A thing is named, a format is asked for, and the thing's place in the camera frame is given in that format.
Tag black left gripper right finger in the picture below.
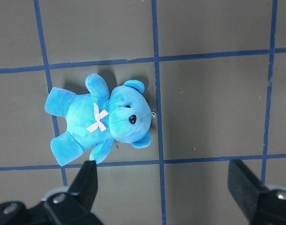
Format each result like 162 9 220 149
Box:
227 159 286 225

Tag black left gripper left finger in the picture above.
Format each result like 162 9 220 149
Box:
0 161 102 225

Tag blue teddy bear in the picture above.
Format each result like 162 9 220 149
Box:
44 74 152 166

